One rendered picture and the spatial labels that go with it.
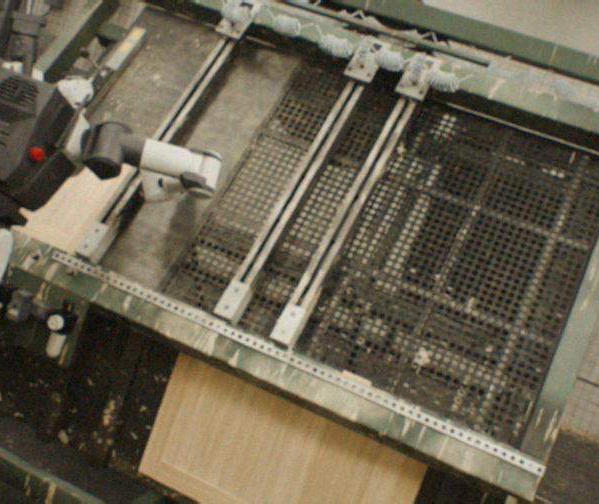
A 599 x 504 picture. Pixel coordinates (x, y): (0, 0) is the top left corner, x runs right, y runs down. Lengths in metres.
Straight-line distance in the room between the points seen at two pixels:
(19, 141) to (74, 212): 0.64
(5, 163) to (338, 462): 1.36
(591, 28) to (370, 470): 5.51
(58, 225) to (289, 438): 1.06
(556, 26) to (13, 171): 5.91
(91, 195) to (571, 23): 5.42
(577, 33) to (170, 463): 5.63
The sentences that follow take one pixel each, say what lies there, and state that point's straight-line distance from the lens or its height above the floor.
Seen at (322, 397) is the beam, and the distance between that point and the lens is 2.44.
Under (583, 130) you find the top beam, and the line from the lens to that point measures 2.93.
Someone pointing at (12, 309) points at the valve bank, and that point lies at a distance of 2.73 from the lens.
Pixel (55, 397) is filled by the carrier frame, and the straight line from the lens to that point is 3.06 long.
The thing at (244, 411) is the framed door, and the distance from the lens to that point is 2.78.
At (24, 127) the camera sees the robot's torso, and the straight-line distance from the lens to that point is 2.34.
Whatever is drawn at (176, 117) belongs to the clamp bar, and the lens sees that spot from 3.01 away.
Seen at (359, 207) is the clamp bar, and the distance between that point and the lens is 2.69.
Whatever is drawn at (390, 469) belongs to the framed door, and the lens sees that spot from 2.69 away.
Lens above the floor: 1.51
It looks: 7 degrees down
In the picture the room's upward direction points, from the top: 20 degrees clockwise
